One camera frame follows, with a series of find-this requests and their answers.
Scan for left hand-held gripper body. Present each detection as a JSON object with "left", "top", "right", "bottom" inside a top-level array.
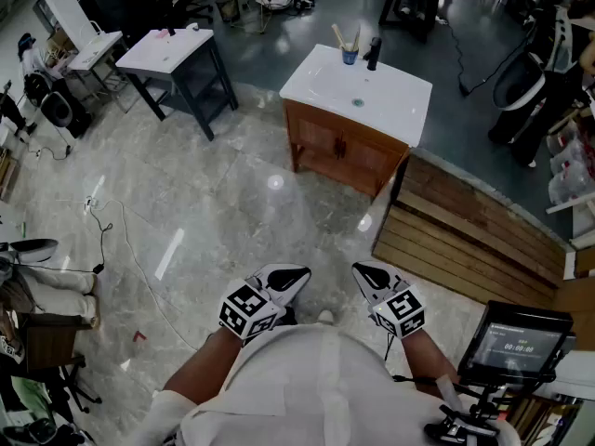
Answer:
[{"left": 218, "top": 262, "right": 312, "bottom": 343}]

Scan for white sink basin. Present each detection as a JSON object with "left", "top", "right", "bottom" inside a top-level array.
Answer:
[{"left": 278, "top": 43, "right": 433, "bottom": 148}]

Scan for person's right forearm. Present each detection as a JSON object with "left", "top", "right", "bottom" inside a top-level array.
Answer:
[{"left": 399, "top": 327, "right": 459, "bottom": 399}]

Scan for person's left forearm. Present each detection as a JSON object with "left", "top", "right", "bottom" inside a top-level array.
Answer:
[{"left": 162, "top": 327, "right": 245, "bottom": 406}]

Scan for black chest mount rig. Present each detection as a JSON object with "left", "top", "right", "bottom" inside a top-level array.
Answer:
[{"left": 394, "top": 374, "right": 559, "bottom": 446}]

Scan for black monitor screen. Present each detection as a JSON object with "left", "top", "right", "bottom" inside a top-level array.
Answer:
[{"left": 457, "top": 299, "right": 575, "bottom": 387}]

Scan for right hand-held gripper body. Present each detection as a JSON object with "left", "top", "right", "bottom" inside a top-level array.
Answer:
[{"left": 351, "top": 260, "right": 427, "bottom": 340}]

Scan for white black pod device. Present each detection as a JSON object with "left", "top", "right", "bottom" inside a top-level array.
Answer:
[
  {"left": 39, "top": 89, "right": 93, "bottom": 139},
  {"left": 492, "top": 51, "right": 548, "bottom": 112}
]

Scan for black floor cable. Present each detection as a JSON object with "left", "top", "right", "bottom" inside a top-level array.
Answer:
[{"left": 436, "top": 16, "right": 534, "bottom": 98}]

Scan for black faucet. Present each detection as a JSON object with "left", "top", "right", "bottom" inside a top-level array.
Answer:
[{"left": 363, "top": 36, "right": 383, "bottom": 72}]

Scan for person's white shirt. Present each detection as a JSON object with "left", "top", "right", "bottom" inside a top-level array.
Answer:
[{"left": 134, "top": 321, "right": 522, "bottom": 446}]

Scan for clear plastic bags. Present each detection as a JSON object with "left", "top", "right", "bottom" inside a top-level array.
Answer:
[{"left": 547, "top": 125, "right": 595, "bottom": 203}]

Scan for brown wooden stool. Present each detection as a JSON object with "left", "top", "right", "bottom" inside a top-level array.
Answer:
[{"left": 22, "top": 313, "right": 102, "bottom": 415}]

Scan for wooden plank platform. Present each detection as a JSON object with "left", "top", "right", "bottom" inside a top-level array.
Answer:
[{"left": 371, "top": 149, "right": 571, "bottom": 308}]

